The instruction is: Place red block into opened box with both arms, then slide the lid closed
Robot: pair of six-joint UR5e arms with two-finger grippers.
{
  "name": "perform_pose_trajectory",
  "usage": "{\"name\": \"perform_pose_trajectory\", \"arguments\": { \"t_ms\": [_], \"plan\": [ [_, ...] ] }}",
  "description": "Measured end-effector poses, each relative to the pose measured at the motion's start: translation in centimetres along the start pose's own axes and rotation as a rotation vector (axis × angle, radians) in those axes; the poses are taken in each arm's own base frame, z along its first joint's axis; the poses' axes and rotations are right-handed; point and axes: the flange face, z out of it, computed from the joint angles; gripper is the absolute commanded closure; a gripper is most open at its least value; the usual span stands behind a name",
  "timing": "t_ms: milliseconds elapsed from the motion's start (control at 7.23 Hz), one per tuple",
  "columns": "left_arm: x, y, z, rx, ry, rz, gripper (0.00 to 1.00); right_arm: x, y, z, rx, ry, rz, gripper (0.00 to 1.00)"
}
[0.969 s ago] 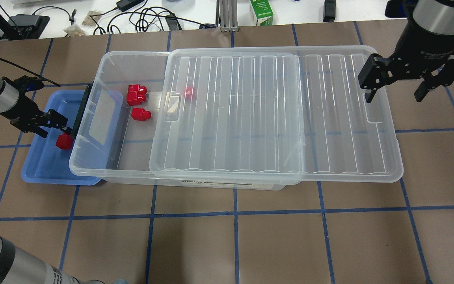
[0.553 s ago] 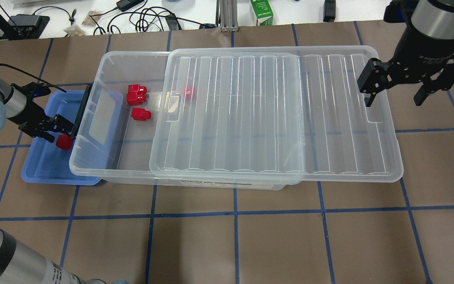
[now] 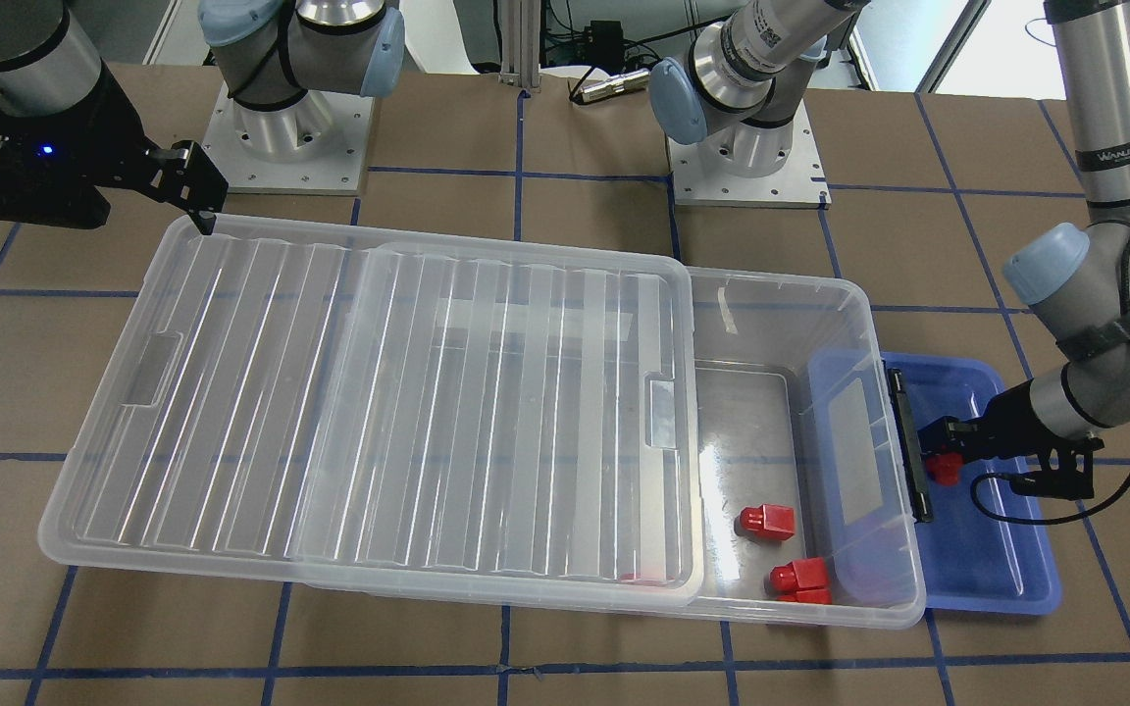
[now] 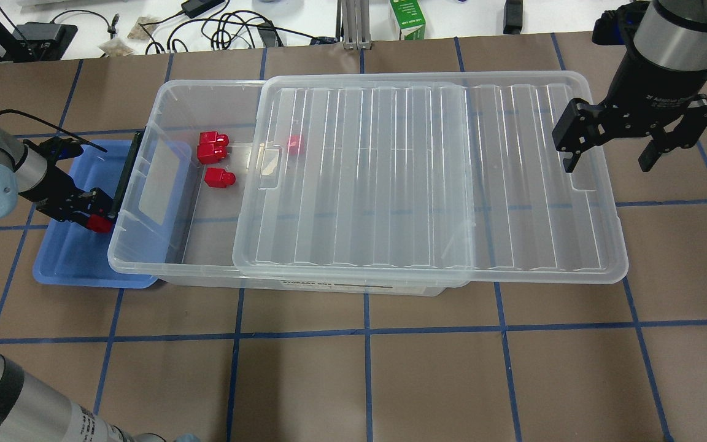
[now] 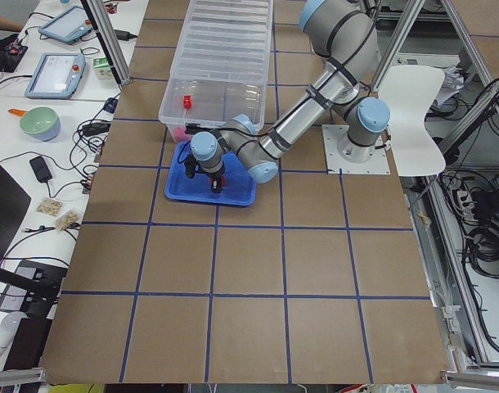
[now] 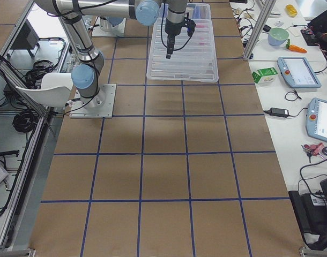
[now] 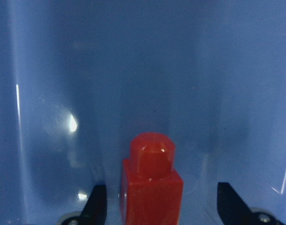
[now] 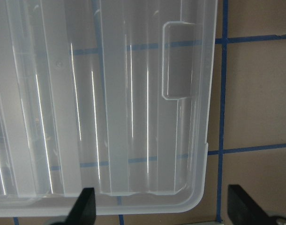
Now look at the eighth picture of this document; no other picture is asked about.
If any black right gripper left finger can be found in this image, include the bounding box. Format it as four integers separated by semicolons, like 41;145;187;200
61;187;96;225

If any clear plastic box lid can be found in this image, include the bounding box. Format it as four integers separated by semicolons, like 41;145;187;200
0;0;218;217

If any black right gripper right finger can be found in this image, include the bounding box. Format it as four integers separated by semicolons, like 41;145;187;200
227;184;269;225

